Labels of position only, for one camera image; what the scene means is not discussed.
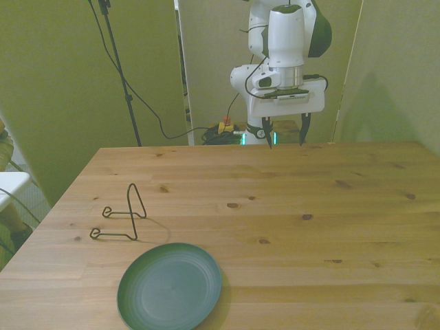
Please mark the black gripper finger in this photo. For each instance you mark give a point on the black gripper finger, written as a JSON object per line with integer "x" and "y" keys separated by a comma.
{"x": 304, "y": 129}
{"x": 267, "y": 132}

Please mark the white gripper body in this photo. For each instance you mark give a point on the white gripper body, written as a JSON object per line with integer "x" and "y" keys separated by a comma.
{"x": 292, "y": 104}

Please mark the teal round plate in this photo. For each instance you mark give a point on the teal round plate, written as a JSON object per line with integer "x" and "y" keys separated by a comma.
{"x": 168, "y": 288}

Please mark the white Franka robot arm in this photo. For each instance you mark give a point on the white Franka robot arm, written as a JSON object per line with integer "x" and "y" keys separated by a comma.
{"x": 285, "y": 34}

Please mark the yellow emergency stop box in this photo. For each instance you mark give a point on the yellow emergency stop box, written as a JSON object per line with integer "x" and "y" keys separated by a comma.
{"x": 225, "y": 128}

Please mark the black tripod pole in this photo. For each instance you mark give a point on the black tripod pole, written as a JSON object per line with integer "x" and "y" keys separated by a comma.
{"x": 118, "y": 65}

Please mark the small white side table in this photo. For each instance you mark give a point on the small white side table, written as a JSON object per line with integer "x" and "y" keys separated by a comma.
{"x": 12, "y": 182}

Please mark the wooden robot pedestal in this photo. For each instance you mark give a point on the wooden robot pedestal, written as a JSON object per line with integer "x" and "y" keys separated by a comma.
{"x": 288, "y": 130}

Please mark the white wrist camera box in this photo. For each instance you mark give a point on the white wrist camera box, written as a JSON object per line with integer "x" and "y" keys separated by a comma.
{"x": 266, "y": 81}

